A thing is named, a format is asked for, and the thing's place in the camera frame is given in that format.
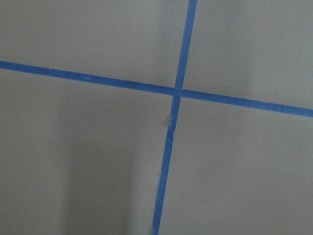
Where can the brown paper table cover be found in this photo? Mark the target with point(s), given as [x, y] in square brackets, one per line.
[156, 117]

